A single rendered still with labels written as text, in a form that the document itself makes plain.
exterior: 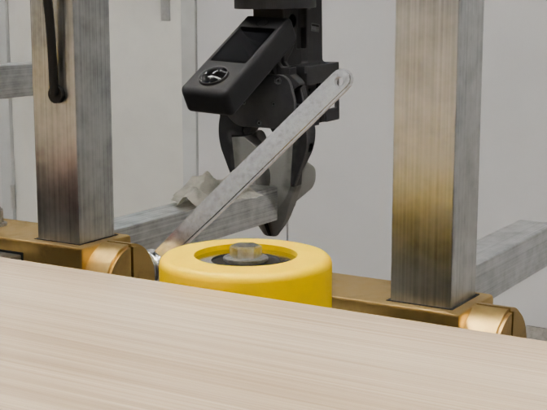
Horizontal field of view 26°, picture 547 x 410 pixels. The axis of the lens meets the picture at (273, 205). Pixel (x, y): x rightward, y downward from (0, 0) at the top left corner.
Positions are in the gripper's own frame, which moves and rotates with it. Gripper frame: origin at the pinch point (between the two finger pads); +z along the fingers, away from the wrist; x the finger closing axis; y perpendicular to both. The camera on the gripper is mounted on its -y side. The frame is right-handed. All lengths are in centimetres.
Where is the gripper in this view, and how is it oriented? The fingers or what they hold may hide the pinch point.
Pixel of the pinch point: (266, 223)
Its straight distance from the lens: 104.7
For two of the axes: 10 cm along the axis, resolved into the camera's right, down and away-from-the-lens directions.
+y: 5.3, -1.7, 8.3
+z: 0.2, 9.8, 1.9
